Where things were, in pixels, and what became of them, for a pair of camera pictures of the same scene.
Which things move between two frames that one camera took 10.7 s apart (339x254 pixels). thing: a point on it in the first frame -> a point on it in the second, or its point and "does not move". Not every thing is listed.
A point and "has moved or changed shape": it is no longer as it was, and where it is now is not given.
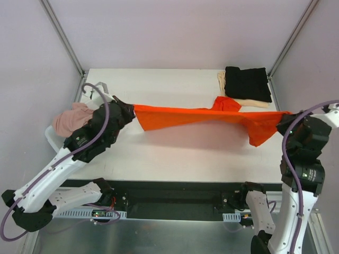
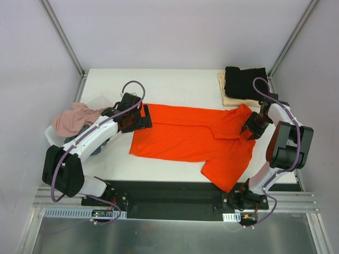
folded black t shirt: (251, 84) does not move
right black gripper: (285, 121) -> (252, 125)
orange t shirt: (261, 124) has moved or changed shape
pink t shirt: (65, 123) does not move
